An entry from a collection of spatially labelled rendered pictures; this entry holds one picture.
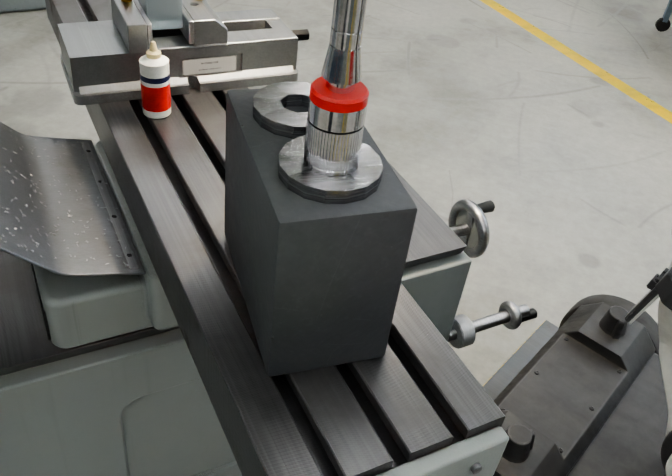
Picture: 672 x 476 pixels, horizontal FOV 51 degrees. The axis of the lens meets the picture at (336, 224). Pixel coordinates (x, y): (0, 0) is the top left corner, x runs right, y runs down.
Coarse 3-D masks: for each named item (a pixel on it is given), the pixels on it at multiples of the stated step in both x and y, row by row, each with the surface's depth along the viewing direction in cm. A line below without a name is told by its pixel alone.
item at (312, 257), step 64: (256, 128) 65; (256, 192) 61; (320, 192) 56; (384, 192) 59; (256, 256) 64; (320, 256) 58; (384, 256) 60; (256, 320) 68; (320, 320) 63; (384, 320) 65
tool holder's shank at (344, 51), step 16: (336, 0) 50; (352, 0) 50; (336, 16) 51; (352, 16) 50; (336, 32) 52; (352, 32) 51; (336, 48) 52; (352, 48) 52; (336, 64) 53; (352, 64) 53; (336, 80) 53; (352, 80) 53
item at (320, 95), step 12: (312, 84) 55; (324, 84) 55; (360, 84) 56; (312, 96) 55; (324, 96) 54; (336, 96) 54; (348, 96) 54; (360, 96) 54; (324, 108) 54; (336, 108) 54; (348, 108) 54; (360, 108) 55
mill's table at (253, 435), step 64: (64, 0) 129; (128, 128) 97; (192, 128) 103; (128, 192) 93; (192, 192) 87; (192, 256) 78; (192, 320) 72; (256, 384) 65; (320, 384) 66; (384, 384) 67; (448, 384) 67; (256, 448) 60; (320, 448) 63; (384, 448) 61; (448, 448) 63
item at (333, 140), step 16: (320, 112) 54; (352, 112) 54; (320, 128) 55; (336, 128) 55; (352, 128) 55; (320, 144) 56; (336, 144) 56; (352, 144) 56; (304, 160) 59; (320, 160) 57; (336, 160) 57; (352, 160) 58
